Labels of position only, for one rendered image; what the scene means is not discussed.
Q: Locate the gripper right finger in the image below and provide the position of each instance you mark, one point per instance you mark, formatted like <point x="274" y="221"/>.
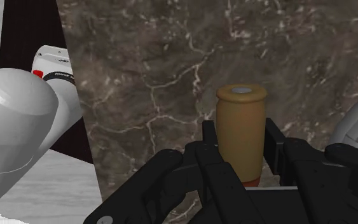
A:
<point x="327" y="186"/>

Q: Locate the yellow cylinder jar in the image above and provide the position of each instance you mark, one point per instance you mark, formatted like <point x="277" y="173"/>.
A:
<point x="240" y="133"/>

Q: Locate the pale grey rounded object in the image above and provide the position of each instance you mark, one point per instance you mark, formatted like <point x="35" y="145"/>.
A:
<point x="357" y="124"/>

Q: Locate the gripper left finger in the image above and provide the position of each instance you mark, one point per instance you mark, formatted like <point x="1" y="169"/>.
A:
<point x="166" y="186"/>

